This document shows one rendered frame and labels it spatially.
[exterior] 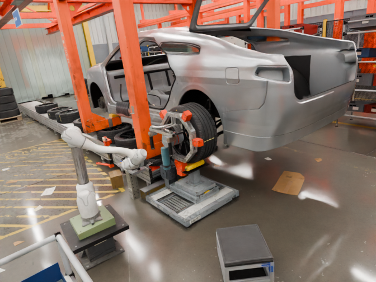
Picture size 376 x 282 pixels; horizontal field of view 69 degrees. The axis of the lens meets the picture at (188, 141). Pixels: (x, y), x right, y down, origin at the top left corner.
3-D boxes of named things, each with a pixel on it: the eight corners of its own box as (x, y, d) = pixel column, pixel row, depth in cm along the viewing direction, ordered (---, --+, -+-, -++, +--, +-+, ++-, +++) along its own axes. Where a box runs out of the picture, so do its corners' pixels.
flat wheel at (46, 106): (62, 109, 880) (61, 102, 872) (42, 114, 832) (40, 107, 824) (52, 108, 920) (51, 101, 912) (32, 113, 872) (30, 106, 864)
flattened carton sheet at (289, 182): (306, 176, 363) (306, 173, 362) (297, 196, 320) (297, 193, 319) (282, 172, 379) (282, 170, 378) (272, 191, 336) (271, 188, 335)
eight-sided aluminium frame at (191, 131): (198, 165, 291) (194, 114, 273) (194, 167, 287) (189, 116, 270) (168, 153, 331) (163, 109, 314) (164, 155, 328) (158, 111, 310)
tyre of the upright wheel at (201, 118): (174, 103, 336) (185, 154, 350) (159, 107, 322) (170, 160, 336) (212, 99, 284) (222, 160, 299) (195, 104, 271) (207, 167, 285)
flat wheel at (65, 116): (66, 117, 754) (64, 109, 747) (88, 116, 743) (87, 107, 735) (51, 124, 693) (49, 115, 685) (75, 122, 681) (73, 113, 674)
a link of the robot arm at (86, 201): (81, 221, 243) (74, 199, 235) (80, 211, 259) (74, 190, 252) (99, 215, 248) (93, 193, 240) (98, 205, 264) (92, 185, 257)
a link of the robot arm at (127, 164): (135, 170, 264) (142, 164, 256) (121, 172, 253) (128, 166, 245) (132, 160, 268) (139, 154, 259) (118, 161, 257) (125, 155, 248)
